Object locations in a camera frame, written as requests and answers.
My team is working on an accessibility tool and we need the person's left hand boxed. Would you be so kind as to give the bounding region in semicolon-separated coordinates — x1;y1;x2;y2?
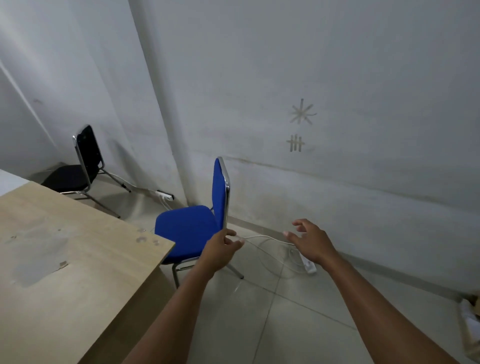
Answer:
196;227;245;279

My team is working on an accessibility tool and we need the person's right forearm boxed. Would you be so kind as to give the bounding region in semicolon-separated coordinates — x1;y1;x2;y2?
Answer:
319;252;461;364

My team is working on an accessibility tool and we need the blue padded chair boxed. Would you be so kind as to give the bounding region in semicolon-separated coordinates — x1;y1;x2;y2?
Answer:
154;157;245;289

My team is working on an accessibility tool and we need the black padded chair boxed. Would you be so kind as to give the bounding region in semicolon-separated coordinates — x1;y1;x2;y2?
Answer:
41;124;132;219

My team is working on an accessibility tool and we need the long white cable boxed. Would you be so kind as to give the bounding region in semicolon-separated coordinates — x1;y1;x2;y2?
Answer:
228;234;309;279

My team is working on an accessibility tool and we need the person's right hand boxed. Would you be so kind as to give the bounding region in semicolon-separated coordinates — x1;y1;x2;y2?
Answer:
283;219;335;270

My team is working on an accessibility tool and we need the person's left forearm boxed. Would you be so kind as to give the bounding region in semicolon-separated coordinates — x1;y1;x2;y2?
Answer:
122;261;219;364

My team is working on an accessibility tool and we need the light wooden table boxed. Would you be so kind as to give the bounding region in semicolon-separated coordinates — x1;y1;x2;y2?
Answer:
0;181;176;364

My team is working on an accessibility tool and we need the white cardboard box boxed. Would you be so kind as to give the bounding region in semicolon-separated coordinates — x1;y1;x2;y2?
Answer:
455;295;480;357

